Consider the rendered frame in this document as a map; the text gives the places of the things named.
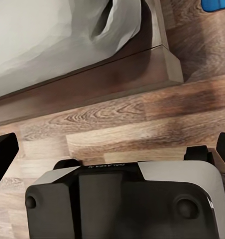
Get sandal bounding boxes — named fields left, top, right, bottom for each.
left=201, top=0, right=225, bottom=12

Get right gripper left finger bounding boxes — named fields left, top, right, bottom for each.
left=0, top=132, right=19, bottom=181

